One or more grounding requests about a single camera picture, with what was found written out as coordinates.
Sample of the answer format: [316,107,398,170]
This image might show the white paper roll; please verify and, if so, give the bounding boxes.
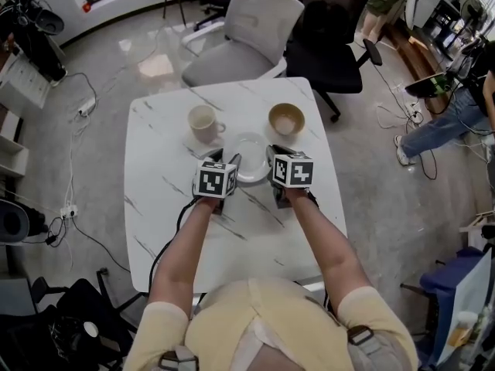
[456,310,479,326]

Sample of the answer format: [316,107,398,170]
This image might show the black office chair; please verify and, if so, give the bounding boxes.
[285,0,384,123]

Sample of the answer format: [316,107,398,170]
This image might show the beige mug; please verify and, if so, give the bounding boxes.
[187,104,227,145]

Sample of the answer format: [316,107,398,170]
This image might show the white drawer cabinet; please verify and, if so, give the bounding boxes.
[0,56,52,110]

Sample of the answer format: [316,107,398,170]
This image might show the yellow carton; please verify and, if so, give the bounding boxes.
[447,325,473,349]

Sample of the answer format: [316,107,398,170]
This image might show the white board panel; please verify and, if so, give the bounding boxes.
[435,247,494,369]

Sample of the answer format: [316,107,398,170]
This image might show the black mesh chair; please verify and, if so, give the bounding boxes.
[0,268,150,371]

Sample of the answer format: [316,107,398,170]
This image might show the blue cloth covered chair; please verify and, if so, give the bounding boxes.
[400,245,495,371]

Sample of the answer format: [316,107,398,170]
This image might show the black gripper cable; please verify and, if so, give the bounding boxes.
[148,199,199,298]

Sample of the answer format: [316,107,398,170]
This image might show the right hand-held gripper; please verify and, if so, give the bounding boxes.
[265,144,316,209]

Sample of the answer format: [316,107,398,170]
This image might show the grey shoulder strap black buckle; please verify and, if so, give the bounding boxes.
[346,325,378,357]
[158,345,198,371]

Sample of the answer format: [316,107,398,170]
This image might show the person's right forearm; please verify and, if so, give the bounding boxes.
[284,186,374,312]

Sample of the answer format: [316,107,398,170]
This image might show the black plastic bag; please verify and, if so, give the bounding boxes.
[46,311,105,362]

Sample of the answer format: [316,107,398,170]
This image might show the person's yellow knit top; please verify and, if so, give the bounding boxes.
[123,276,421,371]

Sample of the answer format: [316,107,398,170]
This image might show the grey office chair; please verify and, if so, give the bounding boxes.
[180,0,306,88]

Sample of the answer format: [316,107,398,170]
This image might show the person's left forearm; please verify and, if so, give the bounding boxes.
[148,197,221,316]

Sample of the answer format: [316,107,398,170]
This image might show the brown bowl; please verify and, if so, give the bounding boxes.
[268,103,306,136]

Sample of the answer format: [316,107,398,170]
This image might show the black floor cable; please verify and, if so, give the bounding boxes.
[71,215,131,274]

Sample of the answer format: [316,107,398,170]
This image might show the white open shelf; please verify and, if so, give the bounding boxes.
[0,106,30,179]

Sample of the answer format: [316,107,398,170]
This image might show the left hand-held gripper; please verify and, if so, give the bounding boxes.
[192,147,244,216]

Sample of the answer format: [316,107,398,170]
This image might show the brown wooden platform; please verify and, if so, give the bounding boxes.
[386,25,453,115]

